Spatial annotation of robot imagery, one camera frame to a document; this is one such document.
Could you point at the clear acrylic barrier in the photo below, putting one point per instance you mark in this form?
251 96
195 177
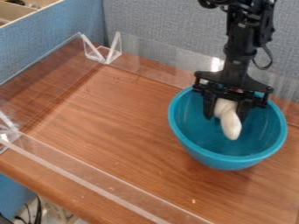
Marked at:
172 65
135 199

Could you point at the wooden shelf box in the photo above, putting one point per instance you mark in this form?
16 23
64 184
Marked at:
15 10

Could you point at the clear acrylic corner bracket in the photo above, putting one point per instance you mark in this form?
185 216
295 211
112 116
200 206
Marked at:
101 54

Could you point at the clear acrylic front barrier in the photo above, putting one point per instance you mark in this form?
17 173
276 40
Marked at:
135 199

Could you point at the clear acrylic back barrier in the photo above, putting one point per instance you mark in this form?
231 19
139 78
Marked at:
172 65

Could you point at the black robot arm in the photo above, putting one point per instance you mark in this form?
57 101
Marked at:
249 29

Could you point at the white and brown mushroom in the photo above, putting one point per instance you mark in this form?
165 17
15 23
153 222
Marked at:
225 112

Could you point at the blue plastic bowl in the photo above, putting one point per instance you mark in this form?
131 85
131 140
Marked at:
200 135

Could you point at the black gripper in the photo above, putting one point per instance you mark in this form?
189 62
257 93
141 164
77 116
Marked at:
248 92

